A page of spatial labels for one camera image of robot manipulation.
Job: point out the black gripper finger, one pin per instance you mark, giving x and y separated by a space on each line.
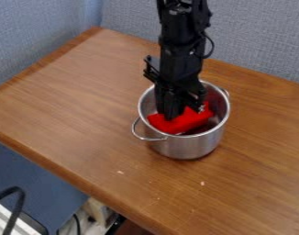
174 103
161 98

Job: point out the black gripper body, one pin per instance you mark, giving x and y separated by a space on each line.
176 71

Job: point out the red rectangular block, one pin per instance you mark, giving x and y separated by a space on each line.
185 123

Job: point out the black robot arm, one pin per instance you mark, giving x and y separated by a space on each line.
185 19

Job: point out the stainless steel pot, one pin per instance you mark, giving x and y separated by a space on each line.
197 142

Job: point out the white clutter under table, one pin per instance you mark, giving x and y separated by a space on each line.
94 219

